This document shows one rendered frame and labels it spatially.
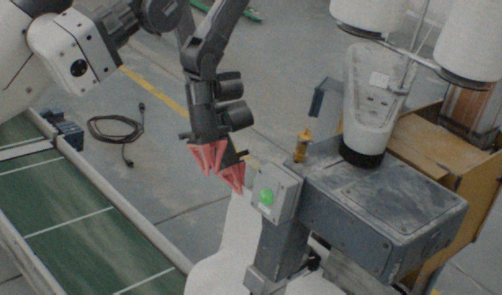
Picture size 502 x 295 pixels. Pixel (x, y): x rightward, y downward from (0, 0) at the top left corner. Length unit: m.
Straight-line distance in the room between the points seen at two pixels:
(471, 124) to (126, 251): 1.37
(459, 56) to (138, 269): 1.45
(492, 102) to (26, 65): 0.99
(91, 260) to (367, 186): 1.36
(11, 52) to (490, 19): 0.89
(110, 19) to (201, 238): 1.99
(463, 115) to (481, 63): 0.29
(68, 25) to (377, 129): 0.59
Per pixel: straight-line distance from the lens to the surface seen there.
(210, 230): 3.03
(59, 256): 2.25
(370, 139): 1.11
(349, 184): 1.08
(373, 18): 1.26
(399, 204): 1.07
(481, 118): 1.41
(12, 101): 1.26
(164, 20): 1.14
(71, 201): 2.50
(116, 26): 1.11
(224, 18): 1.24
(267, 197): 1.06
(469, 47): 1.15
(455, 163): 1.29
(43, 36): 1.09
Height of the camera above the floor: 1.89
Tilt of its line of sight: 30 degrees down
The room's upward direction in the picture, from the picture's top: 12 degrees clockwise
